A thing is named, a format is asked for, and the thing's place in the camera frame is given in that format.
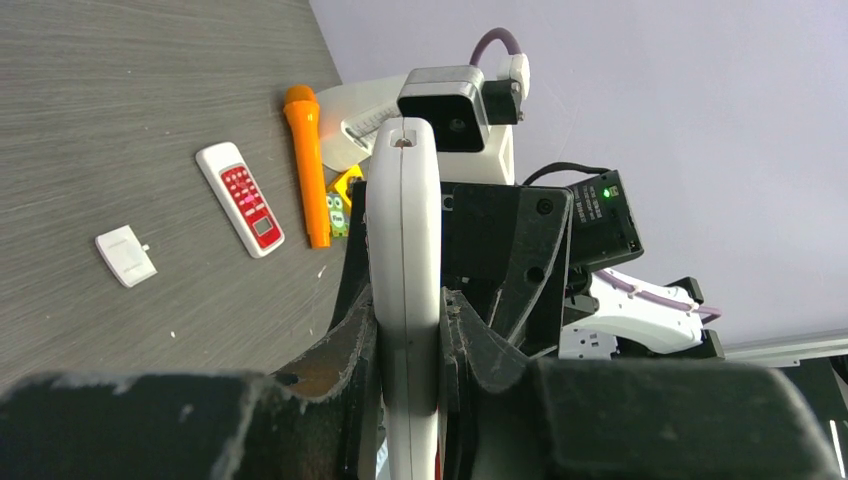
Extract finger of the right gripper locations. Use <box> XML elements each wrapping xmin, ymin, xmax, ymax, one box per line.
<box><xmin>441</xmin><ymin>182</ymin><xmax>573</xmax><ymax>356</ymax></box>
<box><xmin>329</xmin><ymin>181</ymin><xmax>371</xmax><ymax>331</ymax></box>

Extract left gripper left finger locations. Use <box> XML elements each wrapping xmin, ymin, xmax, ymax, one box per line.
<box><xmin>1</xmin><ymin>290</ymin><xmax>379</xmax><ymax>479</ymax></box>

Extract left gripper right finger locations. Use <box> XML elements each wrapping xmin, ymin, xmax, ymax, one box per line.
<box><xmin>439</xmin><ymin>290</ymin><xmax>840</xmax><ymax>479</ymax></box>

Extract white remote control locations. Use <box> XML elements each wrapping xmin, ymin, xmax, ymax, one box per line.
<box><xmin>364</xmin><ymin>117</ymin><xmax>441</xmax><ymax>479</ymax></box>

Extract white battery cover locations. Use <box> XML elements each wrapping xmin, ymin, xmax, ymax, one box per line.
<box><xmin>94</xmin><ymin>225</ymin><xmax>158</xmax><ymax>288</ymax></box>

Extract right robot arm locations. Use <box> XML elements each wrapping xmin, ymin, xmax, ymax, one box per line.
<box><xmin>441</xmin><ymin>162</ymin><xmax>723</xmax><ymax>360</ymax></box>

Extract red and white remote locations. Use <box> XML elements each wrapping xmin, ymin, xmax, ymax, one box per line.
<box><xmin>195</xmin><ymin>142</ymin><xmax>285</xmax><ymax>259</ymax></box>

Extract green owl toy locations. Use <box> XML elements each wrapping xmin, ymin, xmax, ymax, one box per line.
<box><xmin>326</xmin><ymin>192</ymin><xmax>349</xmax><ymax>238</ymax></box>

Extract yellow toy piece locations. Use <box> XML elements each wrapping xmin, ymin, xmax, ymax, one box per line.
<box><xmin>328</xmin><ymin>165</ymin><xmax>365</xmax><ymax>201</ymax></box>

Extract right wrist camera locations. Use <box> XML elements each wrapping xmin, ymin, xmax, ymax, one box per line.
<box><xmin>397</xmin><ymin>53</ymin><xmax>530</xmax><ymax>185</ymax></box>

